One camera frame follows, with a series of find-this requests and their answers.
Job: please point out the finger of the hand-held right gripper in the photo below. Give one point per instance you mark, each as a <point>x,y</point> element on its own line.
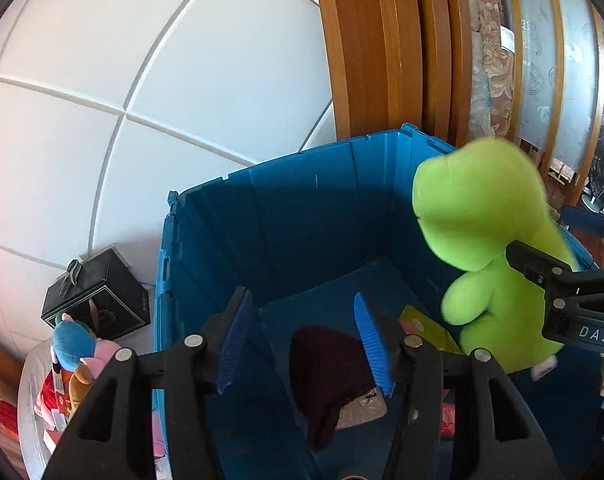
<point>537,262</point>
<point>589,222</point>

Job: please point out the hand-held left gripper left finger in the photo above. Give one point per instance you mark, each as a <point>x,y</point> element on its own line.
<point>234,345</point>

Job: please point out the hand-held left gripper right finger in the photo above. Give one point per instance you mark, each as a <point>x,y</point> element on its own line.
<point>374,350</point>

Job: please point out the green plush toy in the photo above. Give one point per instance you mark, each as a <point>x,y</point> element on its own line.
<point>477,210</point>

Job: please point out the blue plastic crate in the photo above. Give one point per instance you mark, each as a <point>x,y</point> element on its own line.
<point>302,225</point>

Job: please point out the dark maroon knit hat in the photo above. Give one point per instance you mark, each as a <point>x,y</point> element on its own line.
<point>327,375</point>

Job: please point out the yellow-green wipes pack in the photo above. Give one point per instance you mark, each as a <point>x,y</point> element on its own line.
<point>429,330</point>

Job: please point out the beige patterned pouch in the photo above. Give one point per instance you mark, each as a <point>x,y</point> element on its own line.
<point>364,410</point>

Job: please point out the black gift box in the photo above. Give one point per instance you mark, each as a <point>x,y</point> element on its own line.
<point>99,290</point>

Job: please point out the blue plush toy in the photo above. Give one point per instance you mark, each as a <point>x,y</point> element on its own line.
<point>74,342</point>

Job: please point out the rolled patterned carpet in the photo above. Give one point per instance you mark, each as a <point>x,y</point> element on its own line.
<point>492,60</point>

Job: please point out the grey striped tablecloth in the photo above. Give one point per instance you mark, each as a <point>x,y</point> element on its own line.
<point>31,440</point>

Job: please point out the red handbag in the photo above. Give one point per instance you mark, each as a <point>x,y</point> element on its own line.
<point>1,412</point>

